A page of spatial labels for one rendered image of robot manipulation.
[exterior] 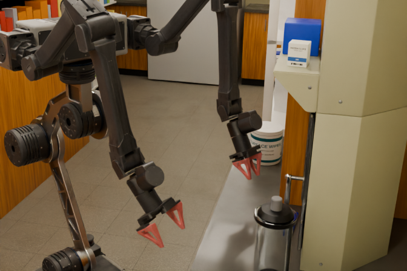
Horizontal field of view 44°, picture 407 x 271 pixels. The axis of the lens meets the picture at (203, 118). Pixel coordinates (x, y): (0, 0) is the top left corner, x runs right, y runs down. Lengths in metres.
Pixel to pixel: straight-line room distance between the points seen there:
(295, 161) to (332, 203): 0.39
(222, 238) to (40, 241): 1.96
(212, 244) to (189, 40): 5.00
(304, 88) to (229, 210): 0.64
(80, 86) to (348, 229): 1.08
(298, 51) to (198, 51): 5.13
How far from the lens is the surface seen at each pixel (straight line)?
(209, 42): 6.37
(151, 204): 1.43
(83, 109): 1.98
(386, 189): 1.51
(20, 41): 1.74
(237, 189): 1.90
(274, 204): 1.29
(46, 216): 3.66
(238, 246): 1.59
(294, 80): 1.28
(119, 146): 1.40
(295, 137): 1.73
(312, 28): 1.45
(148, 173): 1.36
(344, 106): 1.30
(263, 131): 2.05
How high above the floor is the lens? 1.83
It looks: 20 degrees down
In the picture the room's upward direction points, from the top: 1 degrees clockwise
